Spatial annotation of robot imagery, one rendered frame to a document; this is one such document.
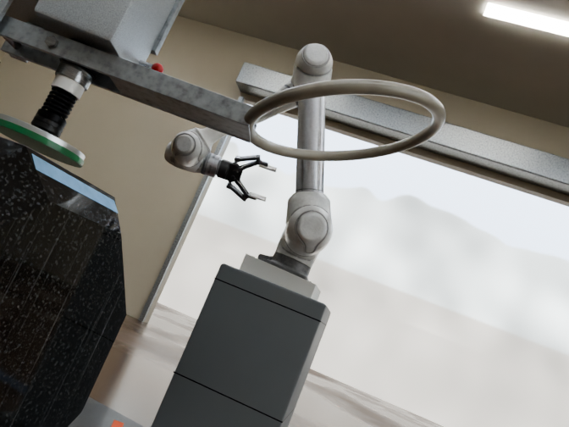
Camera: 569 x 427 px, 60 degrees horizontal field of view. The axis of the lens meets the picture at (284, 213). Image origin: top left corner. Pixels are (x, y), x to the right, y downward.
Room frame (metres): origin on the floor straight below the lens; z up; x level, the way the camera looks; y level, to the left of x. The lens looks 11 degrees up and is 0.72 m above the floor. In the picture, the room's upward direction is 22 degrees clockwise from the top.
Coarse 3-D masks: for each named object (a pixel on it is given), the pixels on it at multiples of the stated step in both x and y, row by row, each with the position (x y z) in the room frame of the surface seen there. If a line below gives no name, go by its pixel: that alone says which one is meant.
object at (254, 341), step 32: (224, 288) 1.74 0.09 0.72; (256, 288) 1.71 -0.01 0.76; (224, 320) 1.73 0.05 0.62; (256, 320) 1.70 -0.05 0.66; (288, 320) 1.68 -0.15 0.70; (320, 320) 1.67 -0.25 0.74; (192, 352) 1.74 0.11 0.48; (224, 352) 1.72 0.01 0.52; (256, 352) 1.70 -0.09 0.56; (288, 352) 1.67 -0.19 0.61; (192, 384) 1.73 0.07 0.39; (224, 384) 1.71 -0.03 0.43; (256, 384) 1.69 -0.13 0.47; (288, 384) 1.67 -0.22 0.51; (160, 416) 1.74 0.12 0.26; (192, 416) 1.72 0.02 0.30; (224, 416) 1.70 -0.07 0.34; (256, 416) 1.68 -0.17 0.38; (288, 416) 1.83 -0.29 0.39
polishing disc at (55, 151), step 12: (0, 120) 1.06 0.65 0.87; (0, 132) 1.18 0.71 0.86; (12, 132) 1.10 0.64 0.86; (24, 132) 1.06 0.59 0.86; (24, 144) 1.22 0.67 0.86; (36, 144) 1.13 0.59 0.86; (48, 144) 1.08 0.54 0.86; (48, 156) 1.26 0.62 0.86; (60, 156) 1.16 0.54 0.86; (72, 156) 1.13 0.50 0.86
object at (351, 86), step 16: (336, 80) 0.91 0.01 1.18; (352, 80) 0.90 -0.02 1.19; (368, 80) 0.90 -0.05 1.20; (384, 80) 0.91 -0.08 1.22; (272, 96) 0.98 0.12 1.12; (288, 96) 0.95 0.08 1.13; (304, 96) 0.93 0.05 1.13; (320, 96) 0.93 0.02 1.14; (400, 96) 0.92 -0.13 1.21; (416, 96) 0.93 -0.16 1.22; (432, 96) 0.96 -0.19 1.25; (256, 112) 1.03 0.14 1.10; (432, 112) 1.00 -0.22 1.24; (432, 128) 1.11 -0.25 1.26; (256, 144) 1.23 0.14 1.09; (272, 144) 1.28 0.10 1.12; (400, 144) 1.26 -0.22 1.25; (416, 144) 1.22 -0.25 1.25; (320, 160) 1.37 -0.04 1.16; (336, 160) 1.37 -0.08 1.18
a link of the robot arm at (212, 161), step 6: (210, 156) 1.83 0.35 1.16; (216, 156) 1.85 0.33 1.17; (204, 162) 1.82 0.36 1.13; (210, 162) 1.83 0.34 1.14; (216, 162) 1.83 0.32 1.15; (204, 168) 1.83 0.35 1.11; (210, 168) 1.83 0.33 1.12; (216, 168) 1.83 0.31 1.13; (204, 174) 1.86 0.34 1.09; (210, 174) 1.85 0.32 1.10; (216, 174) 1.86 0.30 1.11
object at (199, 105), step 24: (0, 24) 1.11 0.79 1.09; (24, 24) 1.11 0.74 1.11; (24, 48) 1.22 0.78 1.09; (48, 48) 1.11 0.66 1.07; (72, 48) 1.10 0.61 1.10; (96, 48) 1.10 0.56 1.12; (120, 72) 1.10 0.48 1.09; (144, 72) 1.10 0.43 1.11; (144, 96) 1.16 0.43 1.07; (168, 96) 1.10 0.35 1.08; (192, 96) 1.09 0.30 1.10; (216, 96) 1.09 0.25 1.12; (192, 120) 1.21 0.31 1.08; (216, 120) 1.14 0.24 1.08; (240, 120) 1.09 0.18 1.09
